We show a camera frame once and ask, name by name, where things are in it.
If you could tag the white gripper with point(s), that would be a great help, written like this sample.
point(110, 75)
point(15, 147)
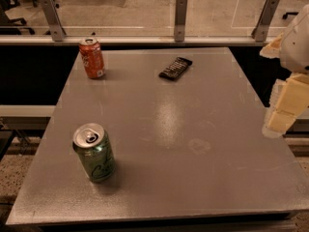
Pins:
point(296, 48)

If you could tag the red coke can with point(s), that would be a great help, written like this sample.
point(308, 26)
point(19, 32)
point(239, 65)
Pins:
point(92, 58)

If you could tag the dark rxbar chocolate bar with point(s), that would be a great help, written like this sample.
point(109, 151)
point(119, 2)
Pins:
point(176, 69)

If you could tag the green soda can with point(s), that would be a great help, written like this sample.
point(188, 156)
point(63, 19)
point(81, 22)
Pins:
point(91, 143)

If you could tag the black office chair right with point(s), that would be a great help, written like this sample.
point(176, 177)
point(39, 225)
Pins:
point(285, 15)

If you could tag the black office chair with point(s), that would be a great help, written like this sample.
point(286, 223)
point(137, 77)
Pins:
point(285, 15)
point(22, 18)

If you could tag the black office chair left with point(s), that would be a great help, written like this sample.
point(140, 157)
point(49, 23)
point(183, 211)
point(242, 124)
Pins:
point(22, 18)

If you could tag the right metal railing bracket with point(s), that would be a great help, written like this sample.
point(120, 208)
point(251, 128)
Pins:
point(259, 33)

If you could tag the left metal railing bracket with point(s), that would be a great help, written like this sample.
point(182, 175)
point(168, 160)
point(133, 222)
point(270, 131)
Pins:
point(55, 28)

